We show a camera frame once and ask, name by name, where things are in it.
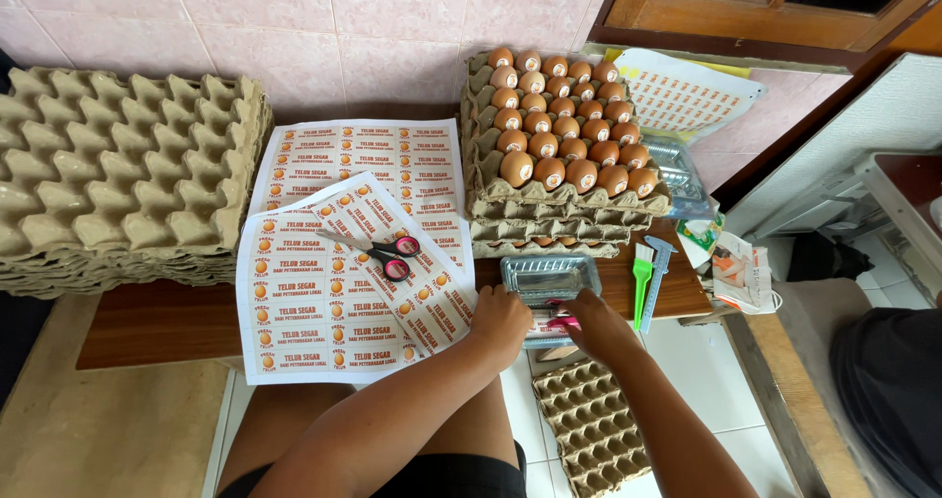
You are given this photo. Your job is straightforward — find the person's left hand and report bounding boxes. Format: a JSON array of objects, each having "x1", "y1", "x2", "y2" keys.
[{"x1": 467, "y1": 285, "x2": 535, "y2": 356}]

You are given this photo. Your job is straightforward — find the person's right hand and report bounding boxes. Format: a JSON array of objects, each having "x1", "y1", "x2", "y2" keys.
[{"x1": 561, "y1": 289, "x2": 649, "y2": 372}]

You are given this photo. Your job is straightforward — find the pink stapler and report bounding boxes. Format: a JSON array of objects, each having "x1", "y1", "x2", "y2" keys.
[{"x1": 546, "y1": 299, "x2": 582, "y2": 331}]

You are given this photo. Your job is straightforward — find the clear plastic egg container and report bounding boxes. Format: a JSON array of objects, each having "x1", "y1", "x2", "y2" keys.
[{"x1": 500, "y1": 254, "x2": 603, "y2": 349}]

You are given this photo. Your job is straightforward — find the white paper label strip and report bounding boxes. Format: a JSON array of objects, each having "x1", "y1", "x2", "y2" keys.
[{"x1": 525, "y1": 314, "x2": 571, "y2": 339}]

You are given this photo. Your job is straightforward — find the green brush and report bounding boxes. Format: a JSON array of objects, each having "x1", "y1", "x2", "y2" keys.
[{"x1": 632, "y1": 243, "x2": 656, "y2": 332}]

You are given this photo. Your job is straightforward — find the grey plastic caliper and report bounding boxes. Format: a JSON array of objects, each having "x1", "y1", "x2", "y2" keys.
[{"x1": 638, "y1": 235, "x2": 680, "y2": 336}]

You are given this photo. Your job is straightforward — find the printed label sheet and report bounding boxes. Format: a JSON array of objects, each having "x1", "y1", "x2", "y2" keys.
[
  {"x1": 249, "y1": 119, "x2": 476, "y2": 278},
  {"x1": 265, "y1": 172, "x2": 479, "y2": 360},
  {"x1": 235, "y1": 211, "x2": 444, "y2": 386}
]

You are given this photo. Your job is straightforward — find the stack of filled egg trays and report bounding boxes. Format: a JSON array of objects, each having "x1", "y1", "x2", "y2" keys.
[{"x1": 460, "y1": 48, "x2": 673, "y2": 261}]

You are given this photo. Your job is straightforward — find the person's right leg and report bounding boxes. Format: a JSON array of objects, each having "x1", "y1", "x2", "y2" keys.
[{"x1": 416, "y1": 376, "x2": 521, "y2": 471}]

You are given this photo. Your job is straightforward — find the person's leg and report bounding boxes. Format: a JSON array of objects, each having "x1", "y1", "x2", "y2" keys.
[
  {"x1": 416, "y1": 376, "x2": 521, "y2": 471},
  {"x1": 217, "y1": 380, "x2": 358, "y2": 493}
]

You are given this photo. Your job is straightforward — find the single cardboard egg tray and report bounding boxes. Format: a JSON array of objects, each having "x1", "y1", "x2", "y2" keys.
[{"x1": 531, "y1": 358, "x2": 655, "y2": 498}]

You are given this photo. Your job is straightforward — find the green and white packet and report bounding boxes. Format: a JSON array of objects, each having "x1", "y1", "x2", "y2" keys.
[{"x1": 676, "y1": 214, "x2": 727, "y2": 270}]

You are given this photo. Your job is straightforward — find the pink and black scissors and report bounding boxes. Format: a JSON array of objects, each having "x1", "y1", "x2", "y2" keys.
[{"x1": 316, "y1": 228, "x2": 422, "y2": 283}]

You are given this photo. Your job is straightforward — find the stack of clear plastic containers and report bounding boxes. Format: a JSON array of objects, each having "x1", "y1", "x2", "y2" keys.
[{"x1": 639, "y1": 133, "x2": 719, "y2": 221}]

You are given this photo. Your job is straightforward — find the white plastic bag orange print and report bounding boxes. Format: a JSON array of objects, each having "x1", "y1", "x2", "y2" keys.
[{"x1": 708, "y1": 231, "x2": 784, "y2": 315}]

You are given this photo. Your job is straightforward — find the group of brown stickered eggs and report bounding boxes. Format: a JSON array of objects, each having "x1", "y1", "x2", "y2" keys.
[{"x1": 486, "y1": 46, "x2": 660, "y2": 199}]

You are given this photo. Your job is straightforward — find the person's black shorts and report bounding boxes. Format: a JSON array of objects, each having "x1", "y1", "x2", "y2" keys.
[{"x1": 216, "y1": 441, "x2": 528, "y2": 498}]

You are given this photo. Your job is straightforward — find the sheet of small round stickers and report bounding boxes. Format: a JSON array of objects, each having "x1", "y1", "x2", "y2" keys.
[{"x1": 612, "y1": 48, "x2": 767, "y2": 143}]

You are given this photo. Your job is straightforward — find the black cloth bundle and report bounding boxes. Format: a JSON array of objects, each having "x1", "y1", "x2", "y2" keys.
[{"x1": 786, "y1": 231, "x2": 875, "y2": 284}]

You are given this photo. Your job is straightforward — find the person's left leg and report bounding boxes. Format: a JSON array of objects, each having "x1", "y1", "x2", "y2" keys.
[{"x1": 217, "y1": 380, "x2": 358, "y2": 493}]

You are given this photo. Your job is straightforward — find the yellow paper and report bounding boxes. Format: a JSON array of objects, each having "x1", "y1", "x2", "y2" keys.
[{"x1": 603, "y1": 48, "x2": 753, "y2": 81}]

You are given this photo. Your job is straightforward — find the large black fabric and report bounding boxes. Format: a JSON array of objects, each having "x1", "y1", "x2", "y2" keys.
[{"x1": 830, "y1": 307, "x2": 942, "y2": 498}]

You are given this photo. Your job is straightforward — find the stack of empty egg trays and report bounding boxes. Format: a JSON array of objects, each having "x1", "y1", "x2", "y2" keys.
[{"x1": 0, "y1": 67, "x2": 275, "y2": 300}]

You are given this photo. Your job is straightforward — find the brown wooden window frame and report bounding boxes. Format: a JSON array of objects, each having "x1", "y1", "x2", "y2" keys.
[{"x1": 587, "y1": 0, "x2": 942, "y2": 56}]

